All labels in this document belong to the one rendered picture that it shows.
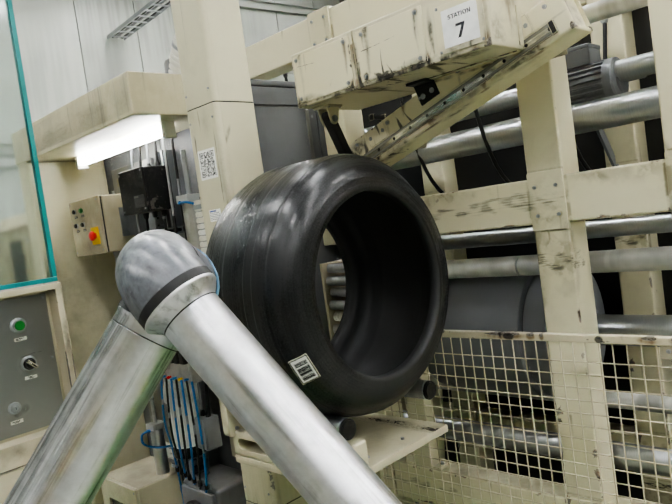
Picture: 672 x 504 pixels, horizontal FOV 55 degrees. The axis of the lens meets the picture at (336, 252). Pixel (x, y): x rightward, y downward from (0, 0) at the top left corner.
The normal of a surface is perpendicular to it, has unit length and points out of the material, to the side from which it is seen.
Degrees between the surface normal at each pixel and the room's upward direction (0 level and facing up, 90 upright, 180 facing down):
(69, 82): 90
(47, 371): 90
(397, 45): 90
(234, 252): 67
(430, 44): 90
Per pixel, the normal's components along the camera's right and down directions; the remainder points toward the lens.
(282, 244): -0.04, -0.28
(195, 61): -0.70, 0.14
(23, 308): 0.70, -0.06
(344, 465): 0.36, -0.56
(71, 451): 0.15, -0.10
